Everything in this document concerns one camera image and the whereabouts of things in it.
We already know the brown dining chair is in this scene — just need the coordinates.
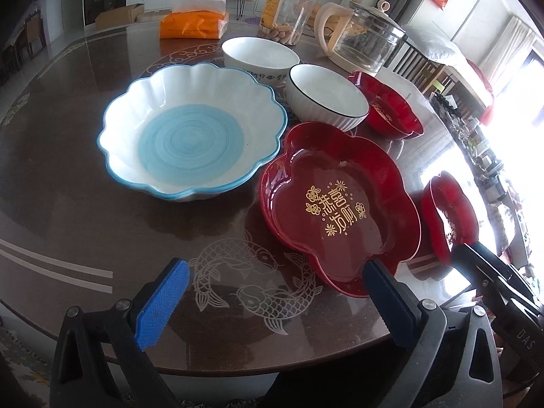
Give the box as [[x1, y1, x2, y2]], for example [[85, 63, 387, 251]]
[[23, 13, 47, 58]]

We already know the glass kettle with cream handle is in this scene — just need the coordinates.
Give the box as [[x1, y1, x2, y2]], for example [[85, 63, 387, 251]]
[[313, 0, 408, 74]]

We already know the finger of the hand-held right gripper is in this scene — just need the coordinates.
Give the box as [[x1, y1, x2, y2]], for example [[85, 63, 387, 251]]
[[467, 241, 544, 304], [451, 244, 517, 311]]

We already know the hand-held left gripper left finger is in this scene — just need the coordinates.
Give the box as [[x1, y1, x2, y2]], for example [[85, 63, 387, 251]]
[[50, 257, 190, 408]]

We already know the light curtain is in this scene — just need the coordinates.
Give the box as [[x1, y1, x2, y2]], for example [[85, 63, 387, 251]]
[[480, 16, 528, 86]]

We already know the orange tissue pack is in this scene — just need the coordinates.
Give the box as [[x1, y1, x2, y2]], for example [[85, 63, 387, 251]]
[[159, 0, 230, 41]]

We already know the blue-rimmed scalloped bowl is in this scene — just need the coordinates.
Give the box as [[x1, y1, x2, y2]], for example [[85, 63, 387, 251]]
[[97, 63, 289, 202]]

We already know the dark wooden chair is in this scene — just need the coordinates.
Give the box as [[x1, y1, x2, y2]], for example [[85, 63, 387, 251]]
[[391, 38, 451, 94]]

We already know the small red flower-shaped plate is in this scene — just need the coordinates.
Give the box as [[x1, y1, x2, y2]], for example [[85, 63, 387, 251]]
[[347, 71, 425, 140], [420, 171, 480, 264]]

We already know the plain white bowl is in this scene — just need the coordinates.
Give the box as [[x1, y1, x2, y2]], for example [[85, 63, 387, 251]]
[[221, 37, 301, 88]]

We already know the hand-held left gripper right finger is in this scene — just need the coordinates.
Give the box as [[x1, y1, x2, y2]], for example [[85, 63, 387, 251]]
[[363, 259, 504, 408]]

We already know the large red flower-shaped plate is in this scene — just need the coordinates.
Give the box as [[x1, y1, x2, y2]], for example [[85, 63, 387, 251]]
[[258, 121, 422, 298]]

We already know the black-rimmed ribbed white bowl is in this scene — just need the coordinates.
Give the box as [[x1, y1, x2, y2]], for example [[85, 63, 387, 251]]
[[285, 64, 370, 132]]

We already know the clear plastic snack jar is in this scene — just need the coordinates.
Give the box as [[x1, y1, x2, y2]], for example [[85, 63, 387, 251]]
[[257, 0, 319, 46]]

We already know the cardboard box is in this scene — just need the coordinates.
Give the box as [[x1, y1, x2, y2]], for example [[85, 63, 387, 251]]
[[94, 3, 145, 30]]

